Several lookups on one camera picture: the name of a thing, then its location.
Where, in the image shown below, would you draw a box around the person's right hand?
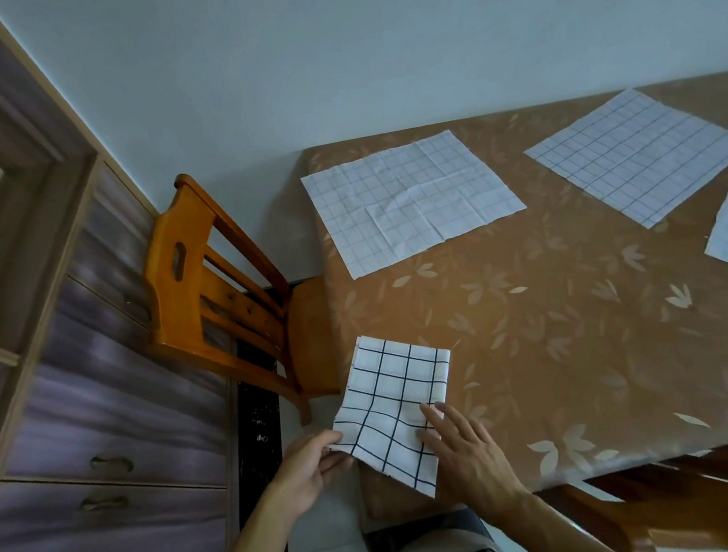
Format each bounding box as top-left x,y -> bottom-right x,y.
412,393 -> 532,528

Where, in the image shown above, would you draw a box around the person's left hand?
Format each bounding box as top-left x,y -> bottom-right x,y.
260,426 -> 360,524

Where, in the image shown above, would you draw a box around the blue grey trousers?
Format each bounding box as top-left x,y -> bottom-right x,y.
336,507 -> 494,552

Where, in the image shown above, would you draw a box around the brown floral table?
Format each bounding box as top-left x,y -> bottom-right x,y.
296,69 -> 728,527

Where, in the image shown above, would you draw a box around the orange wooden chair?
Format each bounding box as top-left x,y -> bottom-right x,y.
535,436 -> 728,552
135,159 -> 347,441

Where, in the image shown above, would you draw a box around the wooden shelf cabinet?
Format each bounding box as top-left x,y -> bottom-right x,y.
0,0 -> 253,552

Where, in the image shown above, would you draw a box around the brass cabinet handle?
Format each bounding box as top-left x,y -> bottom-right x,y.
89,454 -> 135,478
80,492 -> 130,514

